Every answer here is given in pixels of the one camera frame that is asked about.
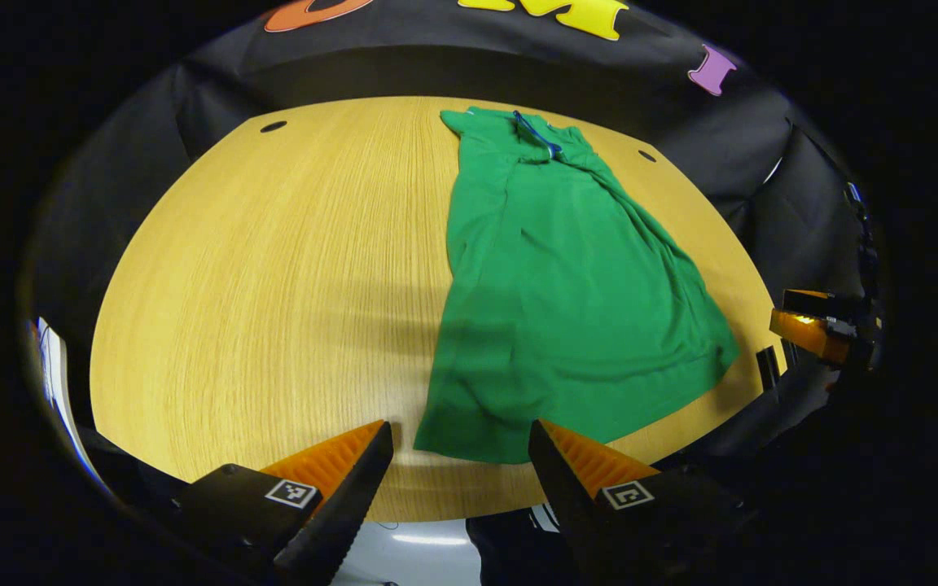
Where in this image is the black backdrop cloth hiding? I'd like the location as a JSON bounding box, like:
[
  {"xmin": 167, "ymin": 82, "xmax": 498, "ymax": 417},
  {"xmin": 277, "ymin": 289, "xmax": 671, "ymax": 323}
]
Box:
[{"xmin": 25, "ymin": 0, "xmax": 885, "ymax": 457}]

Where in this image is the computer monitor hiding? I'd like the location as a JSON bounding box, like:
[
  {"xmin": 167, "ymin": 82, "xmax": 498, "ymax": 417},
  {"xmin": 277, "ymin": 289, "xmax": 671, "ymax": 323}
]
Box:
[{"xmin": 32, "ymin": 317, "xmax": 71, "ymax": 424}]

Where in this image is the green T-shirt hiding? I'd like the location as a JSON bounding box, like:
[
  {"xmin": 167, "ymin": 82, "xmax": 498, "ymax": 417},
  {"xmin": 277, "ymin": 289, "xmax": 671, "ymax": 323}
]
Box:
[{"xmin": 414, "ymin": 106, "xmax": 740, "ymax": 465}]

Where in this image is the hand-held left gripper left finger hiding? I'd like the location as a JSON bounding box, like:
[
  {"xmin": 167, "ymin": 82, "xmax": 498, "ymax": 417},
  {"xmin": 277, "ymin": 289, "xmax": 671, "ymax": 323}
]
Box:
[{"xmin": 172, "ymin": 419, "xmax": 395, "ymax": 586}]

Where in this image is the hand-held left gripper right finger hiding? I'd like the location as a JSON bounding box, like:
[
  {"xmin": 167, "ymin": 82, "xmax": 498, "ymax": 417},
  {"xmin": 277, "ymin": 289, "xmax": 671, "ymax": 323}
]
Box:
[{"xmin": 528, "ymin": 418, "xmax": 759, "ymax": 586}]

